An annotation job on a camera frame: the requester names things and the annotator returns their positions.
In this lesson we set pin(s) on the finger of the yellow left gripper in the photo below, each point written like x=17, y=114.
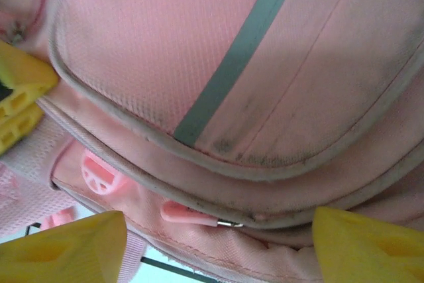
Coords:
x=16, y=130
x=23, y=74

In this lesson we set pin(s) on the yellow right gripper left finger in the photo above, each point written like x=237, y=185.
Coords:
x=59, y=253

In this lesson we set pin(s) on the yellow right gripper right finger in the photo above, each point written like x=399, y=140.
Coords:
x=364, y=250

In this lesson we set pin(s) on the pink student backpack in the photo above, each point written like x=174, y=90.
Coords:
x=198, y=64

